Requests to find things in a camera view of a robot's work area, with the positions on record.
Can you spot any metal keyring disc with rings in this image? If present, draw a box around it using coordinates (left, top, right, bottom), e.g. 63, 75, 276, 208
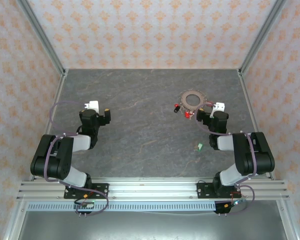
179, 89, 209, 111

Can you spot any small controller circuit board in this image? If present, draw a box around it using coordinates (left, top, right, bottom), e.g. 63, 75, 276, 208
73, 199, 95, 210
222, 198, 247, 210

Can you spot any grey metal shelf sheet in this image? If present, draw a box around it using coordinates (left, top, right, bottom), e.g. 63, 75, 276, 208
17, 211, 288, 240

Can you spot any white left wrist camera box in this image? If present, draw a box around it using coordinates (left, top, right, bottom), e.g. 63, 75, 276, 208
84, 100, 100, 113

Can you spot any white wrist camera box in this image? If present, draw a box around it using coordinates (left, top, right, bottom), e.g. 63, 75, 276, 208
84, 100, 100, 113
211, 101, 226, 118

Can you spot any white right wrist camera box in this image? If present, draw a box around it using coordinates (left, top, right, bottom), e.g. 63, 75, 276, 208
211, 101, 226, 118

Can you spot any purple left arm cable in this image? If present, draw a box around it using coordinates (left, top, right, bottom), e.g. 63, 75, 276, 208
44, 100, 110, 217

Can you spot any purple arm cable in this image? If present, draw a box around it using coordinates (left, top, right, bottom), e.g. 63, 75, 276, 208
44, 100, 110, 217
194, 101, 260, 217

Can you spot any aluminium side rail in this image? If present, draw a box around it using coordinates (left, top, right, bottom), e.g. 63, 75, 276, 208
237, 69, 276, 181
31, 69, 69, 181

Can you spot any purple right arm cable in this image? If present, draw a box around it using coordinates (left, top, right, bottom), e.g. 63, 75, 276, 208
194, 101, 260, 217

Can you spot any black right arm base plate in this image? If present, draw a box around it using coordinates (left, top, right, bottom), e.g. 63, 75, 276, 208
196, 182, 243, 200

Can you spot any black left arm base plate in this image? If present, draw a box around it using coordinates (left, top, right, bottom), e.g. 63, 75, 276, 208
63, 183, 110, 200

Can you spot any red black power wire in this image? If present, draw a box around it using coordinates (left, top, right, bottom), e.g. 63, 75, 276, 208
73, 188, 101, 203
223, 187, 243, 209

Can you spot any aluminium corner post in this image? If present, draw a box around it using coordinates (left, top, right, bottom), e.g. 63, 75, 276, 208
16, 0, 67, 77
237, 0, 288, 76

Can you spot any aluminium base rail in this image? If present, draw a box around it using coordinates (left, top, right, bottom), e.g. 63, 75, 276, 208
16, 176, 291, 201

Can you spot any slotted grey cable duct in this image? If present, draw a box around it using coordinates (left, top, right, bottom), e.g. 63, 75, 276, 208
26, 201, 217, 213

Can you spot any aluminium frame leg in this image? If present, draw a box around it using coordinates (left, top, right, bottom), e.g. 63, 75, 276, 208
3, 199, 28, 240
276, 199, 300, 240

